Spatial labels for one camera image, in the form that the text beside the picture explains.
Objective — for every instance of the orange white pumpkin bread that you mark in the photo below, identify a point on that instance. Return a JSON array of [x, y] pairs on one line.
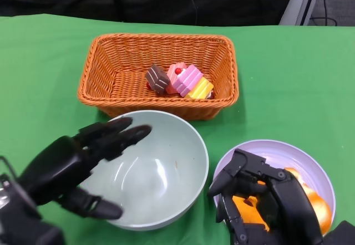
[[316, 203]]

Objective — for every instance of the yellow cake piece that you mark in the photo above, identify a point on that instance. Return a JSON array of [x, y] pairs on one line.
[[201, 89]]

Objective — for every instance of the pink cake slice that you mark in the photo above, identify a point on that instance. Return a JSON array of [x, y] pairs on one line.
[[173, 77]]

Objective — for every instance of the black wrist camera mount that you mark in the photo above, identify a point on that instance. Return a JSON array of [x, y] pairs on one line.
[[22, 217], [341, 234]]

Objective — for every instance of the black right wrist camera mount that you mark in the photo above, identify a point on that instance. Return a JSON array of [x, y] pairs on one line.
[[341, 234]]

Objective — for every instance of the magenta striped cake slice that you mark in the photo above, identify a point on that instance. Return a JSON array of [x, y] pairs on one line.
[[188, 80]]

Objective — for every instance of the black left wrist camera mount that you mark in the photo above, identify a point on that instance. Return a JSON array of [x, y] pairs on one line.
[[22, 217]]

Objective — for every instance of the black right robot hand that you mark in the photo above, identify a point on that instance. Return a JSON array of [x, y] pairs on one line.
[[285, 200]]

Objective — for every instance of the green tablecloth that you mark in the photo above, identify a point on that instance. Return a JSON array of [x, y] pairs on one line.
[[277, 89]]

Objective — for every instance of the orange wicker basket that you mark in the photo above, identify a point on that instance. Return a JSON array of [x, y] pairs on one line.
[[116, 89]]

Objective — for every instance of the white round plate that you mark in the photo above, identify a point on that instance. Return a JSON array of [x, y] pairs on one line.
[[277, 153]]

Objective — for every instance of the chocolate striped cake slice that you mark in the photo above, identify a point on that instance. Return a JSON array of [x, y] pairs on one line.
[[156, 79]]

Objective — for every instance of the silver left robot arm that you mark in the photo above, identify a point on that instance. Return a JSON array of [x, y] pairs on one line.
[[2, 192]]

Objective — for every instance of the grey metal stand leg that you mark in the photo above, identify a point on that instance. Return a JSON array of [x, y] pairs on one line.
[[298, 6]]

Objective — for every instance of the grey round bowl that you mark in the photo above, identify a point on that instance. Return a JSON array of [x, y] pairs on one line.
[[155, 173]]

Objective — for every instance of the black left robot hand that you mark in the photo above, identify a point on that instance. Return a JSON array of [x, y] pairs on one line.
[[63, 167]]

